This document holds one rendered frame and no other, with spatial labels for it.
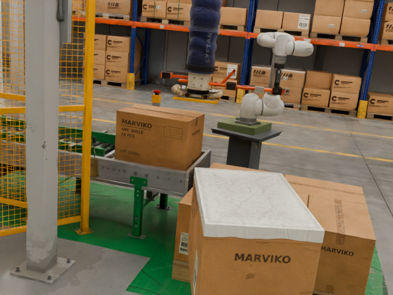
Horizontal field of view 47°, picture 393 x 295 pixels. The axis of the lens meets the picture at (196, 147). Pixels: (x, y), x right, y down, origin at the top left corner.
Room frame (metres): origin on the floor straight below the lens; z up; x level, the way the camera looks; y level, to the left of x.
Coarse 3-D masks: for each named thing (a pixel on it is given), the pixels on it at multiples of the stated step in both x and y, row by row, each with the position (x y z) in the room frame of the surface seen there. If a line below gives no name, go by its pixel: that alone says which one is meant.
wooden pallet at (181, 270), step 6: (174, 264) 2.69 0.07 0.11; (180, 264) 2.68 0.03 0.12; (186, 264) 2.67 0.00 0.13; (174, 270) 2.69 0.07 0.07; (180, 270) 2.68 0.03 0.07; (186, 270) 2.67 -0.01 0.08; (174, 276) 2.69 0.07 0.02; (180, 276) 2.68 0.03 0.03; (186, 276) 2.67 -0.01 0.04; (324, 294) 2.46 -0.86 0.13; (330, 294) 2.45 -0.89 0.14
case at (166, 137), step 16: (128, 112) 3.44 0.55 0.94; (144, 112) 3.48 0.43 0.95; (160, 112) 3.54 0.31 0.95; (176, 112) 3.60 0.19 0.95; (192, 112) 3.67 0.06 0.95; (128, 128) 3.44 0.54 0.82; (144, 128) 3.40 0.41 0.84; (160, 128) 3.36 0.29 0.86; (176, 128) 3.32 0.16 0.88; (192, 128) 3.40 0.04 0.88; (128, 144) 3.44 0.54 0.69; (144, 144) 3.40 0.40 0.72; (160, 144) 3.36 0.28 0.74; (176, 144) 3.32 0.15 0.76; (192, 144) 3.43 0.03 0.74; (128, 160) 3.44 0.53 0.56; (144, 160) 3.40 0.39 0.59; (160, 160) 3.36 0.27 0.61; (176, 160) 3.32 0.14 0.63; (192, 160) 3.47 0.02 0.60
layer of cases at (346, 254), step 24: (216, 168) 3.51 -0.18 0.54; (240, 168) 3.57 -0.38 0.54; (312, 192) 3.14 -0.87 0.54; (336, 192) 3.19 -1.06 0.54; (360, 192) 3.24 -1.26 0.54; (336, 216) 2.72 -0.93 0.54; (360, 216) 2.76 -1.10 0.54; (336, 240) 2.46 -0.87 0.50; (360, 240) 2.43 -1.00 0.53; (336, 264) 2.46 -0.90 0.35; (360, 264) 2.42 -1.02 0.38; (336, 288) 2.45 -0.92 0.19; (360, 288) 2.42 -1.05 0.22
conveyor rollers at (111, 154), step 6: (12, 132) 4.05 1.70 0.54; (18, 132) 4.01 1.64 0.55; (60, 138) 4.01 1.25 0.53; (66, 138) 3.97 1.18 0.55; (72, 138) 4.04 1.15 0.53; (96, 144) 3.93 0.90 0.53; (102, 144) 3.89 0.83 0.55; (108, 144) 3.96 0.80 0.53; (114, 144) 3.92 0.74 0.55; (108, 150) 3.76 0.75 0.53; (114, 150) 3.71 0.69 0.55; (108, 156) 3.57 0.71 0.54; (114, 156) 3.69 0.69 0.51
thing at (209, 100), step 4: (176, 96) 3.43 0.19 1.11; (180, 96) 3.41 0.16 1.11; (184, 96) 3.43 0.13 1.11; (188, 96) 3.42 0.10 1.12; (204, 96) 3.40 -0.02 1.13; (184, 100) 3.38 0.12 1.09; (188, 100) 3.37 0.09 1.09; (192, 100) 3.37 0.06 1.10; (196, 100) 3.37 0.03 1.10; (200, 100) 3.36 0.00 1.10; (204, 100) 3.36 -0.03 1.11; (208, 100) 3.37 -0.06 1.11; (212, 100) 3.37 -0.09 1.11; (216, 100) 3.42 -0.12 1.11
